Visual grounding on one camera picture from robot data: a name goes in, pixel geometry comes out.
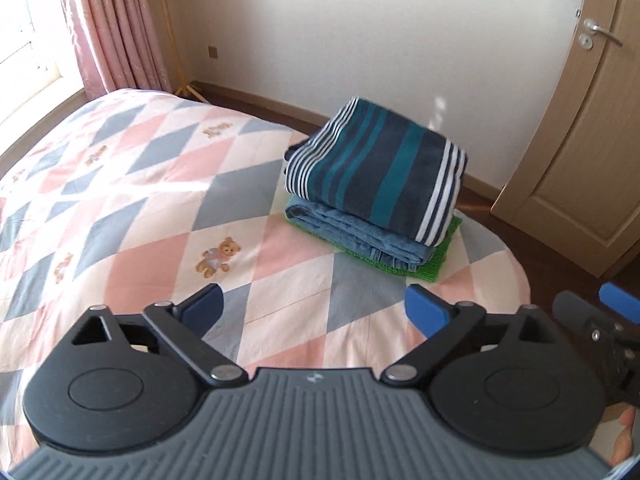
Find teal striped knit garment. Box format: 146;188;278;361
284;96;469;246

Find wooden coat stand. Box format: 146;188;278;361
158;0;208;104

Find folded blue jeans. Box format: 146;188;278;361
283;194;437;273

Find pink grey checked bedspread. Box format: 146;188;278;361
1;90;530;470

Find person's right hand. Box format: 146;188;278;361
608;406;636;467

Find pink curtain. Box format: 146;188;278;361
61;0;171;100

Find wooden door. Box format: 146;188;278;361
491;0;639;276

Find green folded cloth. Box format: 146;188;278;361
283;209;464;283

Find silver door handle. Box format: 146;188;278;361
578;18;624;51

